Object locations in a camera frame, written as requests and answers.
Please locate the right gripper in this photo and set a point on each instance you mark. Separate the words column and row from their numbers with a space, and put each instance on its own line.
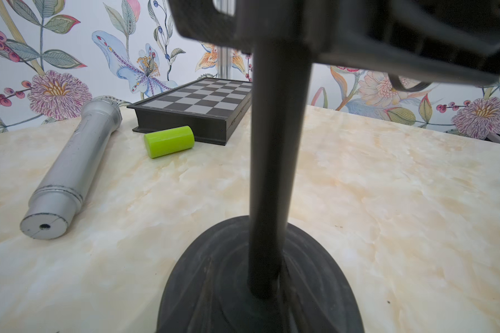
column 430, row 41

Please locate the black stand pole with clip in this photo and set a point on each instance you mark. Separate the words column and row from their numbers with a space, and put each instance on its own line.
column 273, row 32

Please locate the black round stand base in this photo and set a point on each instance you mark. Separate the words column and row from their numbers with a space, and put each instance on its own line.
column 207, row 290

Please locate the silver microphone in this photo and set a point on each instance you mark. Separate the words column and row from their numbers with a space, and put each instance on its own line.
column 63, row 190

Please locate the black checkered chess box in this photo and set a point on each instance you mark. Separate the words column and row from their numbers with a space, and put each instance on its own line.
column 212, row 108

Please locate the green cylinder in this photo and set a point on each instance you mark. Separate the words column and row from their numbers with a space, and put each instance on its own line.
column 168, row 141

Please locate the aluminium corner post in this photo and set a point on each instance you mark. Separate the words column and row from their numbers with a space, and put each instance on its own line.
column 224, row 54

